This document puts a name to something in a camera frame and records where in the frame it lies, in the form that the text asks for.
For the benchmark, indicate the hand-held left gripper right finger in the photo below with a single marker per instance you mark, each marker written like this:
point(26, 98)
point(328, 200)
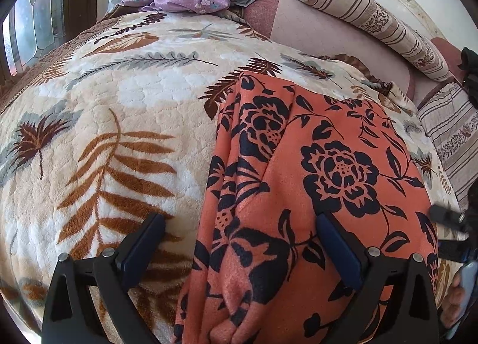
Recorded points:
point(341, 250)

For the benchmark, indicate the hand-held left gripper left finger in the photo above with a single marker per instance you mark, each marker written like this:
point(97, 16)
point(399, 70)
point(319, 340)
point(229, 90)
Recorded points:
point(138, 250)

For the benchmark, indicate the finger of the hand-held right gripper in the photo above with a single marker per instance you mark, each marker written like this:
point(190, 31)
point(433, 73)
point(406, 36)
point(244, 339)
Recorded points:
point(446, 215)

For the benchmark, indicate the orange black floral garment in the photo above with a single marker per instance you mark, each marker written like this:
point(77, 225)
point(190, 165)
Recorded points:
point(298, 164)

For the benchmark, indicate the person's right hand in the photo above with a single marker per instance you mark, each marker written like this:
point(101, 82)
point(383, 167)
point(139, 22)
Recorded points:
point(452, 301)

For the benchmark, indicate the striped floral cushion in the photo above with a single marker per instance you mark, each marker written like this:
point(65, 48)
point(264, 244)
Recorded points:
point(453, 131)

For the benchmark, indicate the beige leaf print blanket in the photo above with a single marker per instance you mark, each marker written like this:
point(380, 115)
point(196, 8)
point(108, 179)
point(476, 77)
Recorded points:
point(112, 123)

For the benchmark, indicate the dark furry cloth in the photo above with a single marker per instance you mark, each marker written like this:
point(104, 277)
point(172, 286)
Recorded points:
point(471, 75)

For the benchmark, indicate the striped floral bolster pillow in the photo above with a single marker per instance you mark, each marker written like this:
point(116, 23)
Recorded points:
point(373, 15)

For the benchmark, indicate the pink bed sheet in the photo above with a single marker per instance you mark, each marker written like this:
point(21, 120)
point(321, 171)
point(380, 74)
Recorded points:
point(321, 34)

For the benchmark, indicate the glass window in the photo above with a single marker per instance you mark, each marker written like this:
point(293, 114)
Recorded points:
point(33, 19)

